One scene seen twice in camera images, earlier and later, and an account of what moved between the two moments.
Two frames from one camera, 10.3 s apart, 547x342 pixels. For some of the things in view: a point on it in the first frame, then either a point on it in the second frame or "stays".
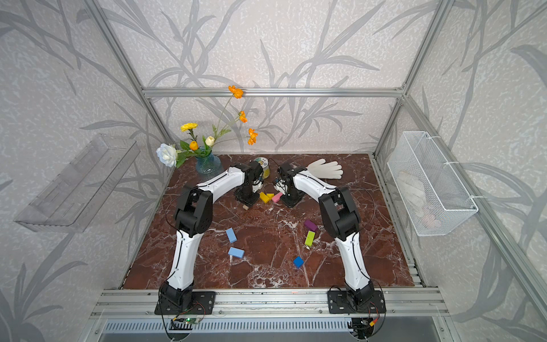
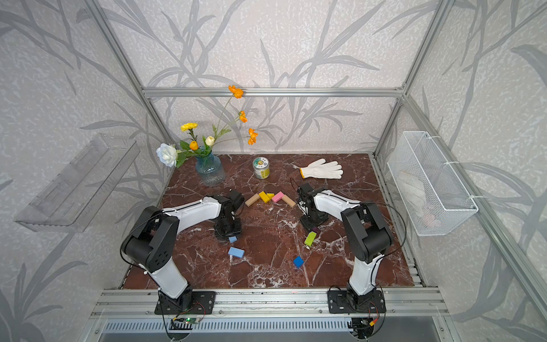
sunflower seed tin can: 266,168 stays
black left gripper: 249,203 to 236,233
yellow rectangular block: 263,197 stays
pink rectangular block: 276,197 stays
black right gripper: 290,203 to 307,225
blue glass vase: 208,164 stays
